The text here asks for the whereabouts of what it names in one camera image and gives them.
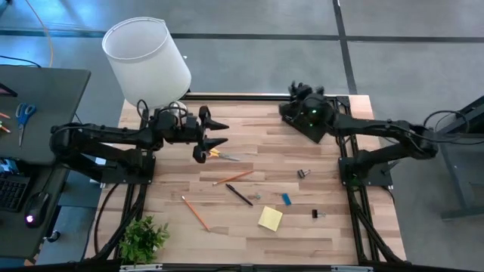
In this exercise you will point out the black aluminium table frame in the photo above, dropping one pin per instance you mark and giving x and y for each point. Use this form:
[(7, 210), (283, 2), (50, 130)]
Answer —
[(246, 97)]

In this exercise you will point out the black side desk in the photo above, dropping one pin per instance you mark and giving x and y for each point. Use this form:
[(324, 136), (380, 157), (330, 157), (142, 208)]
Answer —
[(49, 94)]

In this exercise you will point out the black mesh desk organizer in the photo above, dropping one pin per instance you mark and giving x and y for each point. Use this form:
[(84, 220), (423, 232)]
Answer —
[(315, 135)]

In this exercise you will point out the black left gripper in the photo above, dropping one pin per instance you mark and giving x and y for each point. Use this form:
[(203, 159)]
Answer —
[(191, 130)]

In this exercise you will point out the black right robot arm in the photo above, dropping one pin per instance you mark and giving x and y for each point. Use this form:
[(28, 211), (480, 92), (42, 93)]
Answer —
[(378, 126)]

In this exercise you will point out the black keyboard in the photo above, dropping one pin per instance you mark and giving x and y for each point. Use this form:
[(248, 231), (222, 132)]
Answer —
[(13, 192)]

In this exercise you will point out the yellow sticky note pad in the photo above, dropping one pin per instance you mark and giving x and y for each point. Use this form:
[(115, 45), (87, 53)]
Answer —
[(270, 218)]

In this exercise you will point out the green potted plant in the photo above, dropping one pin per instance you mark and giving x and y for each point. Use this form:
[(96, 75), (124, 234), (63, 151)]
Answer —
[(141, 240)]

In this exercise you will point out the black computer mouse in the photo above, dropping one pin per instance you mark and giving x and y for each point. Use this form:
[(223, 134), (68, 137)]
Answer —
[(36, 209)]

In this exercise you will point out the blue eraser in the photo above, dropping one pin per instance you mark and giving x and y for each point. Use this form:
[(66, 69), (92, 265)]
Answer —
[(286, 199)]

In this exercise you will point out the orange marker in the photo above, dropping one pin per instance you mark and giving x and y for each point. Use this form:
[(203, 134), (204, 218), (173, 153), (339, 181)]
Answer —
[(4, 128), (4, 115)]

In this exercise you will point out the silver metal bracket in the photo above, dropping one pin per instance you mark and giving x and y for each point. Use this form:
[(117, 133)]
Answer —
[(140, 267), (351, 269)]

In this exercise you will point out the black metal stand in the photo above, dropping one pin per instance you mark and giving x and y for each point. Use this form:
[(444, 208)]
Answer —
[(459, 174)]

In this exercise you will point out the white shade silver table lamp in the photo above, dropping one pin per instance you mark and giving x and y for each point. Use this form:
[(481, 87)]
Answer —
[(147, 60)]

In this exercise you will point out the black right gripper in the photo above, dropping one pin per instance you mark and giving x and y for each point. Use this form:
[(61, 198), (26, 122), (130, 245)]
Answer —
[(314, 109)]

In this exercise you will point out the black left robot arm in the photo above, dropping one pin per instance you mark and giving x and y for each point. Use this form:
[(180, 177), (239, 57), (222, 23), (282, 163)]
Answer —
[(106, 134)]

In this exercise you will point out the orange pencil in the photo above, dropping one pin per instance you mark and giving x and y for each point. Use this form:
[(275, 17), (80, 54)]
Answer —
[(195, 213), (233, 177)]

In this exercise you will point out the black caster wheel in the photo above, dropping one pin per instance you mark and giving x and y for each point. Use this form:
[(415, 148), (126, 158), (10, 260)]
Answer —
[(53, 237)]

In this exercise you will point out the thick black pen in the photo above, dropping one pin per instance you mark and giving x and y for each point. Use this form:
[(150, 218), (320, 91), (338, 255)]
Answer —
[(239, 194)]

